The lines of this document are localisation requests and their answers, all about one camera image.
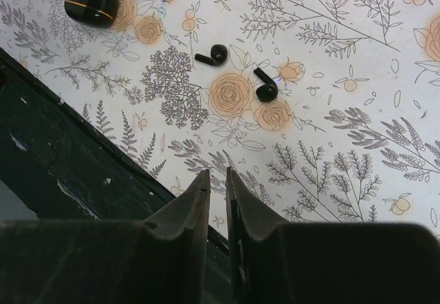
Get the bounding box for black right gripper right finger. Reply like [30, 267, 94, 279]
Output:
[226, 169, 439, 303]

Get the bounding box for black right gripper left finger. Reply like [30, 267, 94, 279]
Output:
[1, 171, 210, 303]

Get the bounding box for black case with gold line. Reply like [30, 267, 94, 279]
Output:
[64, 0, 118, 28]

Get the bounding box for black stem earbud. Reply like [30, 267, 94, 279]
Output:
[194, 44, 228, 67]
[254, 67, 278, 102]

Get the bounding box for floral patterned table mat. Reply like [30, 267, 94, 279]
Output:
[1, 0, 439, 236]

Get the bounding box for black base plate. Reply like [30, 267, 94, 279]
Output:
[1, 52, 232, 303]

